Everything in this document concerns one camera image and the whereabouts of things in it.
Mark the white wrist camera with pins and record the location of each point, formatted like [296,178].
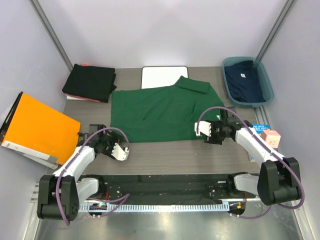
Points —
[120,153]
[203,128]

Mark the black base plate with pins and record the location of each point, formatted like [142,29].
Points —
[170,189]

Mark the blue children's book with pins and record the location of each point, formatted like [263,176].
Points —
[260,127]

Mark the orange binder folder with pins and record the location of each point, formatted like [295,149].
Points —
[39,132]

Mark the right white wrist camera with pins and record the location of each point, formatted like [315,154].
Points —
[203,128]

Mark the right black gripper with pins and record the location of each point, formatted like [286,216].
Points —
[212,139]

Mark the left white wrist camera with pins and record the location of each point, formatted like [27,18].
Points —
[120,153]

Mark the aluminium frame rail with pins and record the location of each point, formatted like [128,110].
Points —
[270,192]

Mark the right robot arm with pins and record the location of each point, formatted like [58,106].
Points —
[273,165]

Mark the white folded t shirt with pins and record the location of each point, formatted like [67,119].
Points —
[77,98]

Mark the black folded t shirt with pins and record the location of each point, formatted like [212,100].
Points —
[93,83]

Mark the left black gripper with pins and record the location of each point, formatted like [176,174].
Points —
[115,138]

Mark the navy blue t shirt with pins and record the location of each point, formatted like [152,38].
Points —
[243,82]

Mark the teal plastic basket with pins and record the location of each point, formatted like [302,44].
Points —
[265,84]

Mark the pink cube toy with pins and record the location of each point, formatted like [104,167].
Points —
[271,137]

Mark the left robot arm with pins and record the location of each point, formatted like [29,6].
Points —
[61,193]

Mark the white folding board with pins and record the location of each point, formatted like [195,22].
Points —
[161,76]

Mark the green t shirt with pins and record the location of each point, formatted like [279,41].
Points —
[162,114]

